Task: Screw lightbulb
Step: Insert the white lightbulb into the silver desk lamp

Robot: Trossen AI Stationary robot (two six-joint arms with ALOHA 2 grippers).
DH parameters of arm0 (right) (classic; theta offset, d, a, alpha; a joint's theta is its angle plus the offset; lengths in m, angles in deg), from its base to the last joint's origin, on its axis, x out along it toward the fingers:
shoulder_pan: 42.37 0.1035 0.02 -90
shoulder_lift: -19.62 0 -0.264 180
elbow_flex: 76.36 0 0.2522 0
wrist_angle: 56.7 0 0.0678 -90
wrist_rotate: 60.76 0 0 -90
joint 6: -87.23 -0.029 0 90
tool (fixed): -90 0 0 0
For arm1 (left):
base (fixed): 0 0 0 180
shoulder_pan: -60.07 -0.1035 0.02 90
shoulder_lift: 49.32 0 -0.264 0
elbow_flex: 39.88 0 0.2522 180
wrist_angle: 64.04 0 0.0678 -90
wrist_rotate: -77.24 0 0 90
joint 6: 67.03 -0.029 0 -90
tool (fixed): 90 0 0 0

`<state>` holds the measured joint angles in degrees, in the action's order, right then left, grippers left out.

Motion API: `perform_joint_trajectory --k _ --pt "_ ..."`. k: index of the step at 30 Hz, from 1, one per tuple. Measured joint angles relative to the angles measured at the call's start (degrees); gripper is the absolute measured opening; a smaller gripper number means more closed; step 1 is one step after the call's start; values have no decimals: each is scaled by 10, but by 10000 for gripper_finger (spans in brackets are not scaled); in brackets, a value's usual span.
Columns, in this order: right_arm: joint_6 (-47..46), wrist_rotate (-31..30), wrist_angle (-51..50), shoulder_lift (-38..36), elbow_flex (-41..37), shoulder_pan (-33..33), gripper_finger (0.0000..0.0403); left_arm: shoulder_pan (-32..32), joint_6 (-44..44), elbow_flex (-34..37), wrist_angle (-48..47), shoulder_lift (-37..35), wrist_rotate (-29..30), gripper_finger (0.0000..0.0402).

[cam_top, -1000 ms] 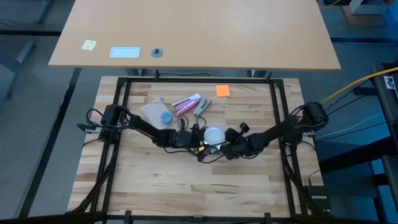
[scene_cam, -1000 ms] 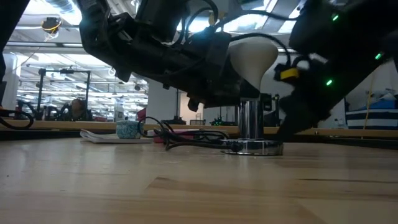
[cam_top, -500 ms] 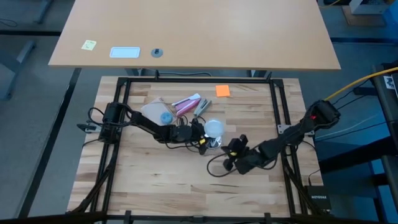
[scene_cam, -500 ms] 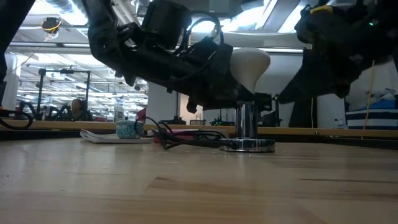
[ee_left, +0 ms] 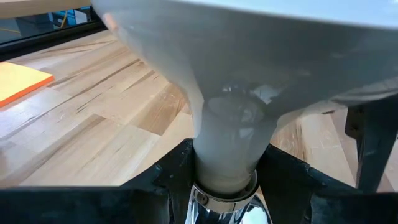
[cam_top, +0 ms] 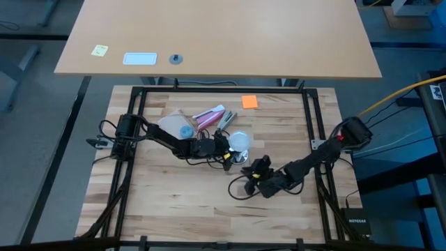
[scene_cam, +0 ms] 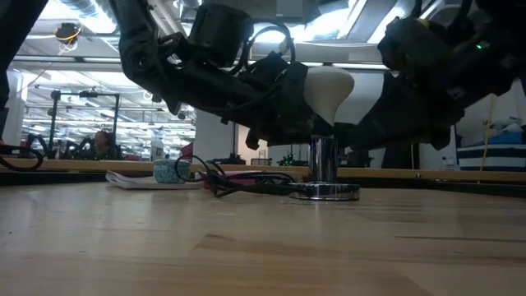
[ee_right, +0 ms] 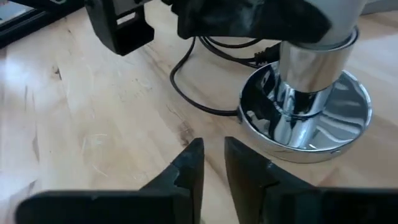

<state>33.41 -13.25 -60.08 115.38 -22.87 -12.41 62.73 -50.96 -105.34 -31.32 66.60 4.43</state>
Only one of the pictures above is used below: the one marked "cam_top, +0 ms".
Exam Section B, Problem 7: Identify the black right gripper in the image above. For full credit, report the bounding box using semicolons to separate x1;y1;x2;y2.
241;166;295;199

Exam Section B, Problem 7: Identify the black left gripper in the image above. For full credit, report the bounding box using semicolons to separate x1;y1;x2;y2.
211;128;234;172

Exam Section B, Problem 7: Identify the grey stapler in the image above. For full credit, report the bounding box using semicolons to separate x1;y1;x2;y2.
216;109;239;131

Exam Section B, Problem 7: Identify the pink white plastic case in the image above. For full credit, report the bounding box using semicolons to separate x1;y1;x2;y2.
192;104;226;132

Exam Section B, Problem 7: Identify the blue patterned round container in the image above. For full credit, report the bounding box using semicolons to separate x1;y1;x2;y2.
179;125;195;139

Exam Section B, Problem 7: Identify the orange sticky note pad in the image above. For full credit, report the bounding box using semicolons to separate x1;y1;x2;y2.
241;94;259;110

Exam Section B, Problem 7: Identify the tan wooden desk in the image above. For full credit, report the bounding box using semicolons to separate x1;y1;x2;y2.
53;0;383;81

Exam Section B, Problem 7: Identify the yellow sticky note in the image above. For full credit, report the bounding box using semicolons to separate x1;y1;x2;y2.
91;44;109;58

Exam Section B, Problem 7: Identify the white printed tag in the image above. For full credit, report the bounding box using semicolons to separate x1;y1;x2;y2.
429;84;444;101

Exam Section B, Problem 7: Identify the grey desk foot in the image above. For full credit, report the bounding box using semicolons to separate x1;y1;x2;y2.
0;45;41;113

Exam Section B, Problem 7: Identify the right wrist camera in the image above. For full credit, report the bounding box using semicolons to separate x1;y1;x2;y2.
255;154;273;173

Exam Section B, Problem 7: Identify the black lamp power cord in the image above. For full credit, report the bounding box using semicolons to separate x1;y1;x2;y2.
184;157;229;171

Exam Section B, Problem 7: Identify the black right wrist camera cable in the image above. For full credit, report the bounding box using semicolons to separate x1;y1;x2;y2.
227;173;305;202

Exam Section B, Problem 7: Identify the black aluminium rig frame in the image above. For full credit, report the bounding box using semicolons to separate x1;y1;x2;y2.
72;79;371;251

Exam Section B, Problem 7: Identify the black network switch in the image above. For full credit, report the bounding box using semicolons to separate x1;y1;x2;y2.
340;207;373;236

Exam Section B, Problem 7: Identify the thick yellow cable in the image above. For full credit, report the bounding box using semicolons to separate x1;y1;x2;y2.
356;74;446;118

